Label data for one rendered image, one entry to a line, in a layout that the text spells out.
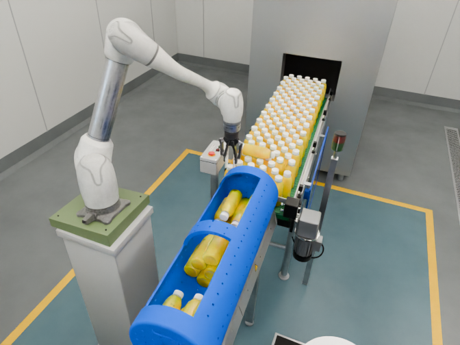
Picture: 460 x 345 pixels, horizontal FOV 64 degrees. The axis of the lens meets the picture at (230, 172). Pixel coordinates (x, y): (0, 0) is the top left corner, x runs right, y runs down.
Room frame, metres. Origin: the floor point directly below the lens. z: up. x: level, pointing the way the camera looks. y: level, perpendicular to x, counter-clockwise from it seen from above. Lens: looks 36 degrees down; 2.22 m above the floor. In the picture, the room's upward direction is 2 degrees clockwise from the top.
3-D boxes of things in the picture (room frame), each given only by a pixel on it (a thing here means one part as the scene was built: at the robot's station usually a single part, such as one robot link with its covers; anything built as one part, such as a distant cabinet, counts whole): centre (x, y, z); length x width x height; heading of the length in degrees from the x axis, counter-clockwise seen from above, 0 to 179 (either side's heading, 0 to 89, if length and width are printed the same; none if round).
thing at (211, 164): (1.75, 0.09, 1.05); 0.20 x 0.10 x 0.10; 162
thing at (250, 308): (1.38, -0.17, 0.31); 0.06 x 0.06 x 0.63; 72
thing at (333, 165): (1.72, -0.58, 0.55); 0.04 x 0.04 x 1.10; 72
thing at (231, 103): (1.64, 0.00, 1.44); 0.13 x 0.11 x 0.16; 22
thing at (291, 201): (1.45, -0.32, 0.95); 0.10 x 0.07 x 0.10; 72
